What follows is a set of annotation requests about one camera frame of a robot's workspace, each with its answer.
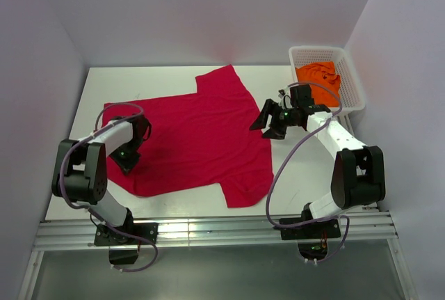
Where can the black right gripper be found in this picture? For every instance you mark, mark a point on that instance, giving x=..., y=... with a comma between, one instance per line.
x=261, y=121

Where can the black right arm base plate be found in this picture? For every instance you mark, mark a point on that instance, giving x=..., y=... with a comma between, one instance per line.
x=325, y=229

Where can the orange t shirt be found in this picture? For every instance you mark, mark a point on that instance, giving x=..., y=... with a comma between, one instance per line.
x=322, y=73

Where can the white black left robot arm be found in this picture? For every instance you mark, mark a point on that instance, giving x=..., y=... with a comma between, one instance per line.
x=80, y=174

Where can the red t shirt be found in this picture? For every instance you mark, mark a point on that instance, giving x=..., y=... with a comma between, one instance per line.
x=200, y=139

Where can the aluminium table edge rail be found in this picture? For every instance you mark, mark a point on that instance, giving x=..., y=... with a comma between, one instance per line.
x=80, y=234

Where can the white perforated plastic basket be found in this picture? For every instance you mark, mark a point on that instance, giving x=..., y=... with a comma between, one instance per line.
x=351, y=94

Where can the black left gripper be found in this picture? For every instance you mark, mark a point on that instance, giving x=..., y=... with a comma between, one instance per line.
x=127, y=167

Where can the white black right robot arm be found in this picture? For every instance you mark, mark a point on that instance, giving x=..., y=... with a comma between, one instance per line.
x=358, y=175

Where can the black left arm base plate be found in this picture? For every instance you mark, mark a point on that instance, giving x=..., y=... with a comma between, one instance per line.
x=137, y=234

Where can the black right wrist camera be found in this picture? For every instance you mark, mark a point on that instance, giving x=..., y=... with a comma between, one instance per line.
x=296, y=97

